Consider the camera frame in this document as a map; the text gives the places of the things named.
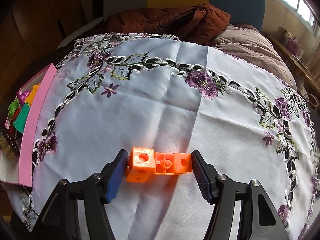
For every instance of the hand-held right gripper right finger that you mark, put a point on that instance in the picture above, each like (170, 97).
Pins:
(201, 177)

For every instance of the beige pink duvet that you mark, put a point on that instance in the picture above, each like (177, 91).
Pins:
(250, 50)

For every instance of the magenta round plastic piece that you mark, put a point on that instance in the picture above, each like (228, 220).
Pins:
(23, 95)

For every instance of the brown pin massage brush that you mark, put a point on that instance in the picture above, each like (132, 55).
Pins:
(8, 142)

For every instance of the green plug-in device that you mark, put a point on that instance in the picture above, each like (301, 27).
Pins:
(14, 107)

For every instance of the purple gift box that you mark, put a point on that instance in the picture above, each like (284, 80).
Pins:
(292, 44)

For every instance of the pink shallow cardboard box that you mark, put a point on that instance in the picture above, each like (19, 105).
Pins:
(35, 122)

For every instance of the green plastic stamp toy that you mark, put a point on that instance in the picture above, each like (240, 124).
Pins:
(23, 118)

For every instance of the orange yellow plastic clip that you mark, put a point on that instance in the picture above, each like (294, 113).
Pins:
(33, 93)

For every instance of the white floral embroidered tablecloth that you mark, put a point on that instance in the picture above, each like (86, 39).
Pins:
(155, 100)

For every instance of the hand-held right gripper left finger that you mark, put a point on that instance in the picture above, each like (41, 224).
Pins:
(116, 175)

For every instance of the orange linked plastic cubes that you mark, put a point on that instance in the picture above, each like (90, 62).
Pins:
(150, 165)

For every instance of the rust brown quilted jacket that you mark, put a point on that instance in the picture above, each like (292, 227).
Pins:
(162, 20)

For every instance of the white chair armrest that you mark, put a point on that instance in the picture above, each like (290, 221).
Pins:
(80, 31)

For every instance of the wooden side desk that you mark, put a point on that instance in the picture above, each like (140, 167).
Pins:
(297, 65)

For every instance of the red metal cylinder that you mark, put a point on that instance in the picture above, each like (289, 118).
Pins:
(12, 129)

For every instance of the brown wooden wardrobe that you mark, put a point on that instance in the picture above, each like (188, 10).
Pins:
(37, 17)

